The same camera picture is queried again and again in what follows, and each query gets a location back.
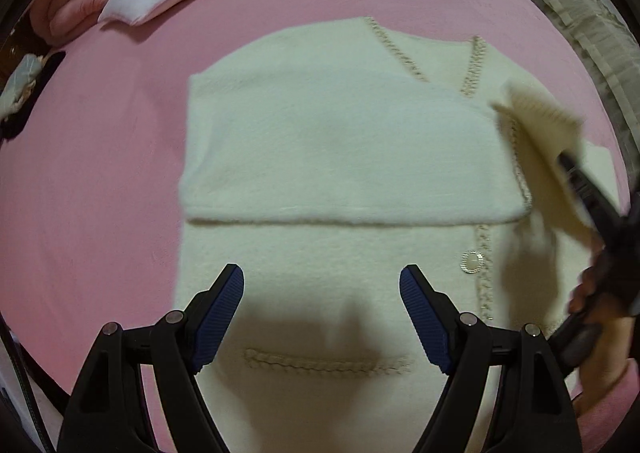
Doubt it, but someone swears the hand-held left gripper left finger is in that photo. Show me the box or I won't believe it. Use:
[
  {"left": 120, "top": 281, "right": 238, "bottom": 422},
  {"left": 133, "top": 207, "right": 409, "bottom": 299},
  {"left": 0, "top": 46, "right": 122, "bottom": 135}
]
[{"left": 57, "top": 263, "right": 246, "bottom": 453}]

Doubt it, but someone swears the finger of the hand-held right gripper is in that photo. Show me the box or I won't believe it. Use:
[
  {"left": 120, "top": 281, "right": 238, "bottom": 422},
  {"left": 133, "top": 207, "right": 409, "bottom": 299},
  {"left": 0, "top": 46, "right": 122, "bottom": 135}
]
[{"left": 556, "top": 152, "right": 622, "bottom": 240}]

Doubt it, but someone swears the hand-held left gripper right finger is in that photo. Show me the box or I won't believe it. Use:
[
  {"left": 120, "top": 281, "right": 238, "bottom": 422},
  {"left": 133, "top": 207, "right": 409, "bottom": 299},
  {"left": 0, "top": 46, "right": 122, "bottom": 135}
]
[{"left": 399, "top": 263, "right": 583, "bottom": 453}]

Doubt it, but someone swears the cream knit cardigan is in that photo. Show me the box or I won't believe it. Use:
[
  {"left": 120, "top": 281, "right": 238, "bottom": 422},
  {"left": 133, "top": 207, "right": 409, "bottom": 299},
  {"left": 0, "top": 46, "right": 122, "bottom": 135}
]
[{"left": 170, "top": 16, "right": 626, "bottom": 453}]

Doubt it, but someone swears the person's right forearm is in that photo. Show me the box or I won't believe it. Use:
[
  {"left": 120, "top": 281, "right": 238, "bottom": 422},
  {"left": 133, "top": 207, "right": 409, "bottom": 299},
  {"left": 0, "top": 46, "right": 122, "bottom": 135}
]
[{"left": 569, "top": 305, "right": 640, "bottom": 421}]

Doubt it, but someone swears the person's right hand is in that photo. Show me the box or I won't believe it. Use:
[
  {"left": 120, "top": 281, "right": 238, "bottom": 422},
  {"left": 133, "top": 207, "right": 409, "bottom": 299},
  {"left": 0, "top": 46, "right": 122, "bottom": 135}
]
[{"left": 567, "top": 265, "right": 608, "bottom": 318}]

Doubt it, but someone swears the white lace cloth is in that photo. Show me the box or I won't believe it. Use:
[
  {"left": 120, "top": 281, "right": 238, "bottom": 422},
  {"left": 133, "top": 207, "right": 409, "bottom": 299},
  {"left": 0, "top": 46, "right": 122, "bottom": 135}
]
[{"left": 512, "top": 0, "right": 640, "bottom": 179}]

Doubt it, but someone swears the pink bed sheet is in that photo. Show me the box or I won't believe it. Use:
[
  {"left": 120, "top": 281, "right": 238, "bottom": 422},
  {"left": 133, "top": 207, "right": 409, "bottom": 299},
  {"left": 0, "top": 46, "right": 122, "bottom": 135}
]
[{"left": 0, "top": 0, "right": 640, "bottom": 453}]

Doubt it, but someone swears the light blue cloth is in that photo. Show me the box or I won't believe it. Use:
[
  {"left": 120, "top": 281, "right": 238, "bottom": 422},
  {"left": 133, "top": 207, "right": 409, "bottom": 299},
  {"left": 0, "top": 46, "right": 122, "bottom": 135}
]
[{"left": 0, "top": 53, "right": 45, "bottom": 120}]

